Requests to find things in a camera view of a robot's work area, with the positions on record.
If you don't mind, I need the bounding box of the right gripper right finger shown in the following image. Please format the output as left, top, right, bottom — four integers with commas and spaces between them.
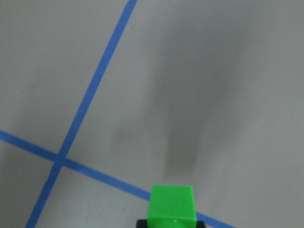
196, 221, 205, 228

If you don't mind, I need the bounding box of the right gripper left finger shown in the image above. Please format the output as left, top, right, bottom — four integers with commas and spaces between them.
136, 219, 148, 228

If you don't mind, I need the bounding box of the green cube block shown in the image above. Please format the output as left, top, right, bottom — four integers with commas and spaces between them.
147, 185, 197, 228

